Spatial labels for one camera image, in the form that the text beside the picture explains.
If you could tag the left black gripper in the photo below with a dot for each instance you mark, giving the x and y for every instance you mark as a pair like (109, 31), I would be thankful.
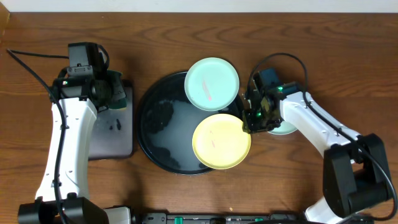
(103, 105)

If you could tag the mint plate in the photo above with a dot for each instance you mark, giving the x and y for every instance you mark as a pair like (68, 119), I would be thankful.
(211, 84)
(283, 129)

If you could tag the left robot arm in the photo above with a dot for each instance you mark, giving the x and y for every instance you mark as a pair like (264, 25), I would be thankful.
(63, 195)

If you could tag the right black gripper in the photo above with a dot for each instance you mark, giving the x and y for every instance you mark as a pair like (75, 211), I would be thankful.
(251, 125)

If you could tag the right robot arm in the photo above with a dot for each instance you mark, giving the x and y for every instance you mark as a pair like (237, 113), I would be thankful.
(355, 168)

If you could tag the green yellow sponge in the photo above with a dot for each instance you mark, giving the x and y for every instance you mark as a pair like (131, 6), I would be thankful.
(118, 99)

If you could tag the yellow plate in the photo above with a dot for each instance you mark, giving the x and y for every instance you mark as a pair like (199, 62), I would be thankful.
(219, 141)

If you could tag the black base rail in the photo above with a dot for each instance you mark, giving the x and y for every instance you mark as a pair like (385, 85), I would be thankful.
(183, 218)

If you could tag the round black tray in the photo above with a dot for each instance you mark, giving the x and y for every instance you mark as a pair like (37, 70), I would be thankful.
(166, 121)

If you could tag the mint plate top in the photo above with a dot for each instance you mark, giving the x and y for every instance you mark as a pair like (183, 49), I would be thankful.
(211, 84)

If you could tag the rectangular black tray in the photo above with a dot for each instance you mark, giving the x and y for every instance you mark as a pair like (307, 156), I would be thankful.
(112, 136)

